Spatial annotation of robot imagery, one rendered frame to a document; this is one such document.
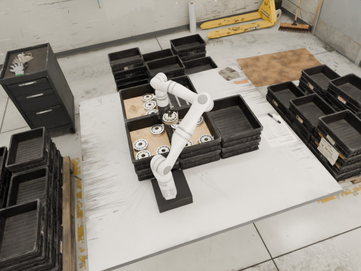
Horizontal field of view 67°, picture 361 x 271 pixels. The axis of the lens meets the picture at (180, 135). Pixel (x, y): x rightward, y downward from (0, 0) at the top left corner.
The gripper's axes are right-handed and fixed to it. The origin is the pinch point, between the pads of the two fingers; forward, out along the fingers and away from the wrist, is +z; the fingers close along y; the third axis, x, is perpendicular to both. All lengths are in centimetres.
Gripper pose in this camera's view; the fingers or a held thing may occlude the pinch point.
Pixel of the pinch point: (165, 118)
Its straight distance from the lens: 183.9
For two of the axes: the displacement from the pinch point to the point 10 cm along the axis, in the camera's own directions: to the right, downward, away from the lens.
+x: -3.7, -6.7, 6.5
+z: 1.0, 6.7, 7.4
